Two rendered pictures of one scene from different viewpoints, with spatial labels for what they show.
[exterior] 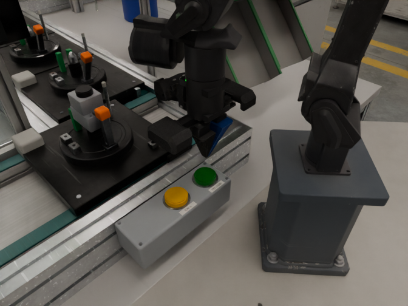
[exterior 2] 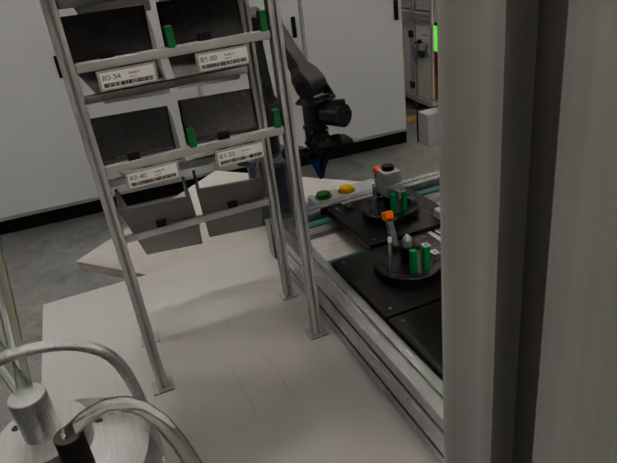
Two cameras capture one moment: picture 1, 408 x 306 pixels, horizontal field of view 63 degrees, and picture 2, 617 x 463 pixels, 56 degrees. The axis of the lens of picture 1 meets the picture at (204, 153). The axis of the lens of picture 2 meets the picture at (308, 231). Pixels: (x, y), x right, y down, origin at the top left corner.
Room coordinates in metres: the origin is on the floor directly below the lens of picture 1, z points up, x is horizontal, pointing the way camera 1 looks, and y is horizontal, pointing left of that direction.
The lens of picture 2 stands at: (1.76, 0.60, 1.59)
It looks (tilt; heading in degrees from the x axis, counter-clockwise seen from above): 27 degrees down; 206
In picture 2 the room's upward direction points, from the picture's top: 8 degrees counter-clockwise
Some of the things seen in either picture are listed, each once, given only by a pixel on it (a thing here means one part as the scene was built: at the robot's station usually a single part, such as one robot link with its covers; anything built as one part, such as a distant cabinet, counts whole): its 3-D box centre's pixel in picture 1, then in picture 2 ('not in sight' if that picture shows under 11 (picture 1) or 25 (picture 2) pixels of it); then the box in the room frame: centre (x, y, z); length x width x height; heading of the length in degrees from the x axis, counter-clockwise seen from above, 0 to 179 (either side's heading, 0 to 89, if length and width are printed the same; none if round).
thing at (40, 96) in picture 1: (74, 67); (408, 251); (0.77, 0.32, 1.01); 0.24 x 0.24 x 0.13; 46
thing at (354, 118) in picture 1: (336, 110); not in sight; (0.37, -0.17, 1.15); 0.09 x 0.07 x 0.06; 161
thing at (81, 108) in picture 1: (85, 103); (390, 180); (0.52, 0.22, 1.06); 0.08 x 0.04 x 0.07; 45
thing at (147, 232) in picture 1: (177, 210); (347, 199); (0.38, 0.05, 0.93); 0.21 x 0.07 x 0.06; 136
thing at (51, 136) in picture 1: (99, 147); (390, 216); (0.52, 0.21, 0.96); 0.24 x 0.24 x 0.02; 46
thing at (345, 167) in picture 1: (328, 142); (268, 143); (0.37, -0.18, 1.09); 0.07 x 0.07 x 0.06; 87
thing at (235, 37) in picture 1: (205, 49); (313, 109); (0.43, 0.00, 1.21); 0.09 x 0.06 x 0.07; 71
